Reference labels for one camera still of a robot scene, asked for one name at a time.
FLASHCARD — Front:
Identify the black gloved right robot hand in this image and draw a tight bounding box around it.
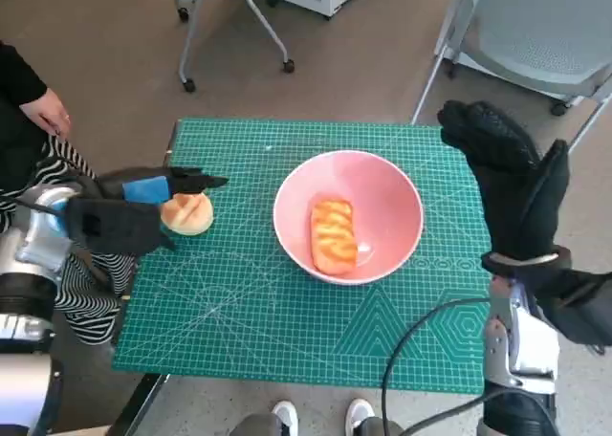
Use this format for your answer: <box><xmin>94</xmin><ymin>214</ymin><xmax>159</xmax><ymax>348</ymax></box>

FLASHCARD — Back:
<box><xmin>437</xmin><ymin>99</ymin><xmax>572</xmax><ymax>266</ymax></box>

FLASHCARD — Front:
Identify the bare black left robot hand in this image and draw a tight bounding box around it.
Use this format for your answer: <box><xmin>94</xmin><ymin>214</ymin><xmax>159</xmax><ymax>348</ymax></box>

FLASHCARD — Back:
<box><xmin>93</xmin><ymin>165</ymin><xmax>230</xmax><ymax>251</ymax></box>

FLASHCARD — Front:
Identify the round toy bread bun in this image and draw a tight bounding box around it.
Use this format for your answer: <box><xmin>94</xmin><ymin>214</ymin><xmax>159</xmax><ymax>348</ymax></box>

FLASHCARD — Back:
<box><xmin>160</xmin><ymin>191</ymin><xmax>215</xmax><ymax>238</ymax></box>

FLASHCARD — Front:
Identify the pink bowl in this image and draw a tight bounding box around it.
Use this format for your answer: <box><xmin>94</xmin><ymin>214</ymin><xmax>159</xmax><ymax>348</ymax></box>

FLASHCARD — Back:
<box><xmin>273</xmin><ymin>149</ymin><xmax>426</xmax><ymax>287</ymax></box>

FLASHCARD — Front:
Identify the long toy bread loaf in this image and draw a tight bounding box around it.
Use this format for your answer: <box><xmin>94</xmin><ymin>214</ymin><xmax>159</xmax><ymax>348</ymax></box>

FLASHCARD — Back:
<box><xmin>310</xmin><ymin>197</ymin><xmax>360</xmax><ymax>277</ymax></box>

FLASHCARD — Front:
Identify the person's hand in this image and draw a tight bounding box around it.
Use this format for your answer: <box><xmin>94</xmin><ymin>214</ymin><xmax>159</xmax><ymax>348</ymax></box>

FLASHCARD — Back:
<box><xmin>19</xmin><ymin>93</ymin><xmax>72</xmax><ymax>139</ymax></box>

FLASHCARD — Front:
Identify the green cutting mat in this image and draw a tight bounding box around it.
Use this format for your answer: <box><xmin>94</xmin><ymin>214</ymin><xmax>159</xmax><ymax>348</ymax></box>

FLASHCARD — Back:
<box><xmin>111</xmin><ymin>117</ymin><xmax>560</xmax><ymax>397</ymax></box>

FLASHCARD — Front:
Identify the grey mesh chair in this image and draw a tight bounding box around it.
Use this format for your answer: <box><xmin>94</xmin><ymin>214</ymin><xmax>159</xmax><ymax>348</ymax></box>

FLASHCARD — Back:
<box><xmin>410</xmin><ymin>0</ymin><xmax>612</xmax><ymax>155</ymax></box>

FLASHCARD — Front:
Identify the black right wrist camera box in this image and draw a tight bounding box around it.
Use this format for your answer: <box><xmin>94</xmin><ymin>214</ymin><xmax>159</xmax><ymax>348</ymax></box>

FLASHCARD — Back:
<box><xmin>530</xmin><ymin>268</ymin><xmax>612</xmax><ymax>349</ymax></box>

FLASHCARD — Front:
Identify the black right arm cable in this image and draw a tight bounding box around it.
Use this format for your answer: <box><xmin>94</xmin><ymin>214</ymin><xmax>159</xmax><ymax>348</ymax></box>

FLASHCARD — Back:
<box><xmin>381</xmin><ymin>296</ymin><xmax>492</xmax><ymax>436</ymax></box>
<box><xmin>405</xmin><ymin>390</ymin><xmax>558</xmax><ymax>436</ymax></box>

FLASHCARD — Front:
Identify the black table frame bar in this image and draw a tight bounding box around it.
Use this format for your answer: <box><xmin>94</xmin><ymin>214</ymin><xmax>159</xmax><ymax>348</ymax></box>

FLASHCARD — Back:
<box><xmin>108</xmin><ymin>372</ymin><xmax>171</xmax><ymax>436</ymax></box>

